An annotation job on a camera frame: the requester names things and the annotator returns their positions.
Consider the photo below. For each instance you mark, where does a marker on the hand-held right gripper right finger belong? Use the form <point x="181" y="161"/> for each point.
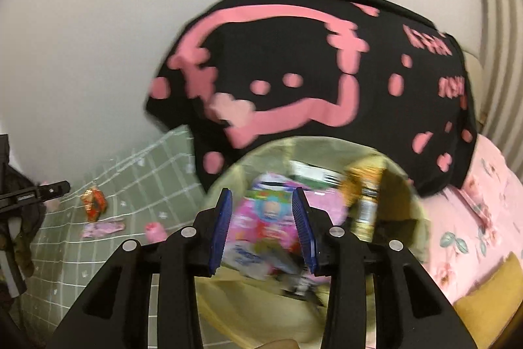
<point x="305" y="235"/>

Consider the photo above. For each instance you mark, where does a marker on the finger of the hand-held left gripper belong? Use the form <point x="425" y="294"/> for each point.
<point x="43" y="191"/>

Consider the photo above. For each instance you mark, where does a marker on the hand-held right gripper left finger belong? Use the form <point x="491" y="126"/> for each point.
<point x="220" y="231"/>

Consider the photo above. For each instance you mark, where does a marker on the colourful cartoon snack packet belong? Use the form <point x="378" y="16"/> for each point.
<point x="269" y="210"/>

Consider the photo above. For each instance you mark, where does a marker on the white green carton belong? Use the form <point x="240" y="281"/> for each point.
<point x="316" y="173"/>

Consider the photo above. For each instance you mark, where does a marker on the yellow purple snack packet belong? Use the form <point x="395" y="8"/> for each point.
<point x="365" y="197"/>

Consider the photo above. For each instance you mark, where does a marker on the yellow plastic bag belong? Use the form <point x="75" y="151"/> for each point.
<point x="229" y="306"/>

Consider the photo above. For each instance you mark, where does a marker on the dark cloth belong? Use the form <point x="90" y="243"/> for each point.
<point x="26" y="234"/>

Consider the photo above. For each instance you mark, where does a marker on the orange snack packet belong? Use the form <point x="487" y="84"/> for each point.
<point x="94" y="204"/>

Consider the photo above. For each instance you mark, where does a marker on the pink plastic piece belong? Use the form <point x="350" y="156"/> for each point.
<point x="156" y="232"/>

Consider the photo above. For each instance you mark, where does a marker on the pink wrapper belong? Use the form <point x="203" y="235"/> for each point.
<point x="103" y="228"/>

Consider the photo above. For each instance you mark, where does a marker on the green checked bed sheet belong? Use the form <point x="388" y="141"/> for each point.
<point x="135" y="177"/>

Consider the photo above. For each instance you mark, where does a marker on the black cloth with pink print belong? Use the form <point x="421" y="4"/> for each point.
<point x="310" y="58"/>

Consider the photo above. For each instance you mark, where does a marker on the pink floral blanket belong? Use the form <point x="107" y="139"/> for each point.
<point x="482" y="210"/>

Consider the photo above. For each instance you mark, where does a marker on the yellow pillow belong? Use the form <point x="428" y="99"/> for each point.
<point x="492" y="291"/>

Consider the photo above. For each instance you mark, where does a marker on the striped curtain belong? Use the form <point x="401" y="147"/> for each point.
<point x="502" y="46"/>

